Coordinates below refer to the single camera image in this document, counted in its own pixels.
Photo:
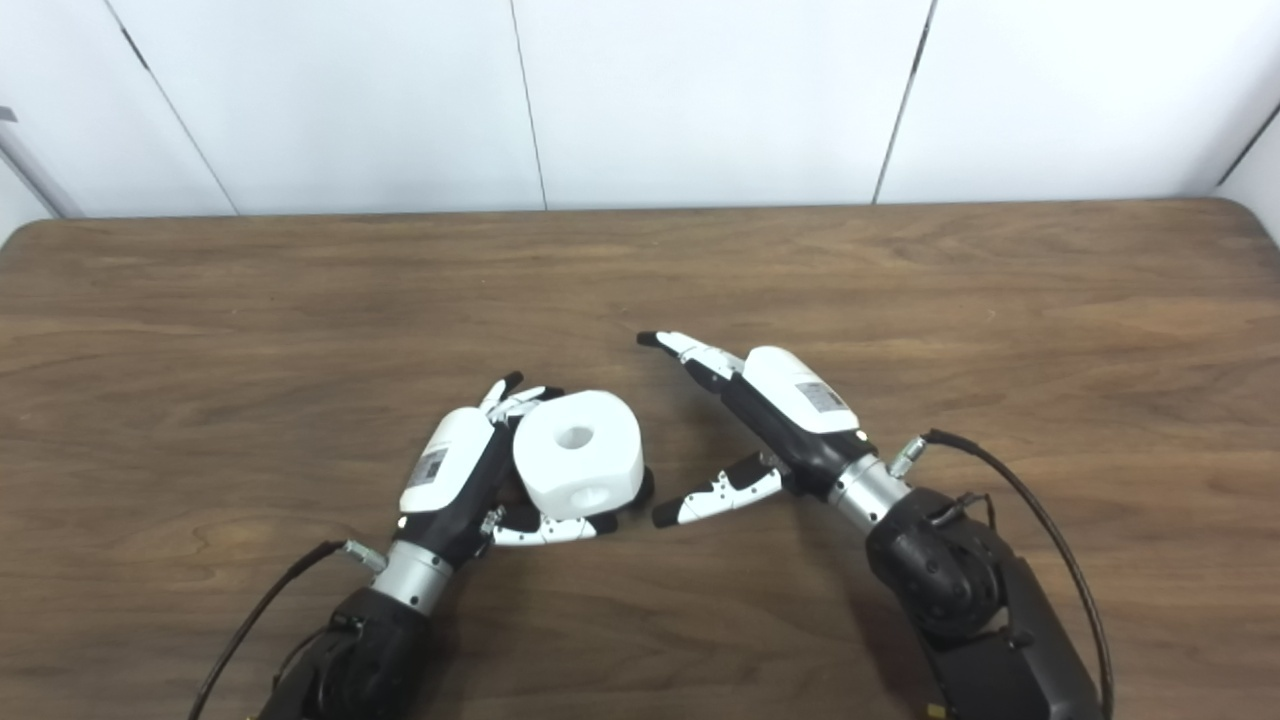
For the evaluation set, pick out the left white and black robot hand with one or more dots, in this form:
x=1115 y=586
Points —
x=450 y=480

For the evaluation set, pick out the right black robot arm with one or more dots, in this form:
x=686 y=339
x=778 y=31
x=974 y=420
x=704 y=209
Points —
x=960 y=600

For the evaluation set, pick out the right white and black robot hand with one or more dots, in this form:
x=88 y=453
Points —
x=790 y=415

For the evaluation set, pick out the black flanged holder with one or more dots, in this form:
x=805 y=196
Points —
x=643 y=487

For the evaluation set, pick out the round white piece with holes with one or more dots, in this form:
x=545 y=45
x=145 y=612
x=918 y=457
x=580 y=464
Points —
x=580 y=470

